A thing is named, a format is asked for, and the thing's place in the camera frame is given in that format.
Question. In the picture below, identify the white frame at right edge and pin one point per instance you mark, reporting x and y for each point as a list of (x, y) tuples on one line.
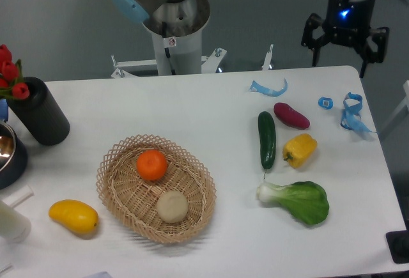
[(396, 117)]

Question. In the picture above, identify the green bok choy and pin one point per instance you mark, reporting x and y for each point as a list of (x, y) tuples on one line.
[(306, 201)]

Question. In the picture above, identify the tangled blue tape ribbon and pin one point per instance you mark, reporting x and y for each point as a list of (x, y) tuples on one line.
[(351, 118)]

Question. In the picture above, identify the red tulip bouquet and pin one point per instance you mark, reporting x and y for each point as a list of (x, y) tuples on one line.
[(13, 86)]

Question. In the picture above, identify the purple sweet potato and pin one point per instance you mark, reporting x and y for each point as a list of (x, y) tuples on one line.
[(290, 117)]

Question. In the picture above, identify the white plastic bottle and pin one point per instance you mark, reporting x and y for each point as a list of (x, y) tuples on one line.
[(15, 227)]

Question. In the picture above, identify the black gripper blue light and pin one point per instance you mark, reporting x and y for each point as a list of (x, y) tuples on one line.
[(350, 6)]

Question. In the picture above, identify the white plastic tube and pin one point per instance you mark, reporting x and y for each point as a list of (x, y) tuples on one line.
[(19, 196)]

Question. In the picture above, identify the beige steamed bun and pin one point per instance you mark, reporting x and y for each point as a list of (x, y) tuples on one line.
[(172, 207)]

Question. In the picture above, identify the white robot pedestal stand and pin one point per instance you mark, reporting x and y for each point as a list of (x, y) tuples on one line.
[(173, 56)]

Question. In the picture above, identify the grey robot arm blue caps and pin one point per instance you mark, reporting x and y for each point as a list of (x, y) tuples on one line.
[(176, 30)]

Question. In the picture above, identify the yellow bell pepper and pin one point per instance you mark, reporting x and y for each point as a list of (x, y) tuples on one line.
[(298, 150)]

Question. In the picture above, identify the curved blue tape strip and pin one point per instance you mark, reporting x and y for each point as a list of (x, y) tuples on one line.
[(257, 88)]

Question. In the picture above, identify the black cylindrical vase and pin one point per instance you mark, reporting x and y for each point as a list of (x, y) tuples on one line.
[(41, 114)]

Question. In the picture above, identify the woven wicker basket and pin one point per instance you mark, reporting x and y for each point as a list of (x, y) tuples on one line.
[(133, 200)]

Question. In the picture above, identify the dark metal bowl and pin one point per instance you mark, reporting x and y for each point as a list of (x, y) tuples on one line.
[(14, 156)]

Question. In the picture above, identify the dark green cucumber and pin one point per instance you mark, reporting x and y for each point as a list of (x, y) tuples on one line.
[(267, 140)]

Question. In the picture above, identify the blue object at left edge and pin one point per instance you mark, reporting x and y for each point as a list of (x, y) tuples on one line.
[(4, 114)]

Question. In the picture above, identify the yellow mango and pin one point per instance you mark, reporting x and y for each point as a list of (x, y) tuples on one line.
[(76, 216)]

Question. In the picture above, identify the black device at table edge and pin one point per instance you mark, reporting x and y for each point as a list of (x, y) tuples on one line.
[(398, 246)]

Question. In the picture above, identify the small blue tape roll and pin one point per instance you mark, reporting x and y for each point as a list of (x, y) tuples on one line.
[(325, 103)]

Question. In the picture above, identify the orange mandarin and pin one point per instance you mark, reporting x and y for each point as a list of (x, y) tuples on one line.
[(151, 165)]

